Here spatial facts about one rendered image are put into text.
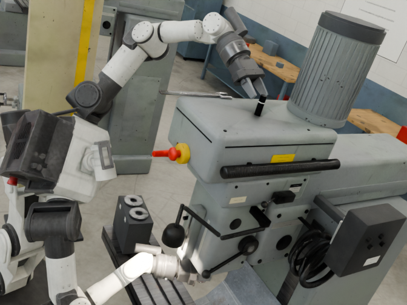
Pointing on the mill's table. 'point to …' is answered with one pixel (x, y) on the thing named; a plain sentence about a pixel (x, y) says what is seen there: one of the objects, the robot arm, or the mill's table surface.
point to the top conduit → (278, 168)
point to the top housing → (244, 135)
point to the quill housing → (203, 255)
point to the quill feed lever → (248, 246)
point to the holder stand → (132, 223)
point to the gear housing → (252, 189)
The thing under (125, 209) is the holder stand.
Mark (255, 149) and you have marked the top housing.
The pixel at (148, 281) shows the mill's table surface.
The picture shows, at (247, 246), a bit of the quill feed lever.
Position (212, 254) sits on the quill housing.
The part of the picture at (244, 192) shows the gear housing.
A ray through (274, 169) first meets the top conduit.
